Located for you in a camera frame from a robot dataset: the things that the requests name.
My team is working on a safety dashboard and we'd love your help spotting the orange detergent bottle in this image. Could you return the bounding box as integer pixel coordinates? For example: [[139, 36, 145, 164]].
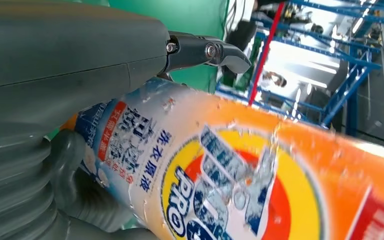
[[59, 76, 384, 240]]

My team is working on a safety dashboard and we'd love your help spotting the black bag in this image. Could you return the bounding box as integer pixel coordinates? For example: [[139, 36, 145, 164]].
[[226, 19, 257, 62]]

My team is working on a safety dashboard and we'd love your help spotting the white table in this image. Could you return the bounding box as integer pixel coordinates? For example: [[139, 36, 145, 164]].
[[225, 0, 256, 24]]

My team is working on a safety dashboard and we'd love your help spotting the red pole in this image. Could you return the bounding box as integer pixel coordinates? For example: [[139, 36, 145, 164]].
[[247, 1, 286, 106]]

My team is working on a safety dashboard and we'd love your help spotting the person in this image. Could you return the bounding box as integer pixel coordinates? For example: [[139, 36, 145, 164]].
[[263, 70, 288, 90]]

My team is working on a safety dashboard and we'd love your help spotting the blue metal rack frame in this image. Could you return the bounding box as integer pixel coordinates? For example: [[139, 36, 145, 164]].
[[214, 0, 384, 129]]

